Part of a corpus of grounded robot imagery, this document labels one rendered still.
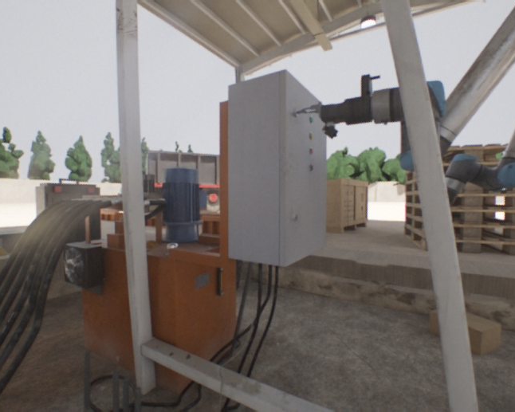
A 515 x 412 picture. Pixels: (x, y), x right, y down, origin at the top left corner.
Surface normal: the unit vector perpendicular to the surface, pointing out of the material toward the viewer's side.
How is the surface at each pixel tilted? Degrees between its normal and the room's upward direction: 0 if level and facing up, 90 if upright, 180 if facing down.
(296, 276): 89
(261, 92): 90
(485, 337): 90
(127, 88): 91
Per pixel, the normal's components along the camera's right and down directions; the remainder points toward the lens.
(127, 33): 0.84, 0.04
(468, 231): -0.37, 0.03
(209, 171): 0.42, 0.03
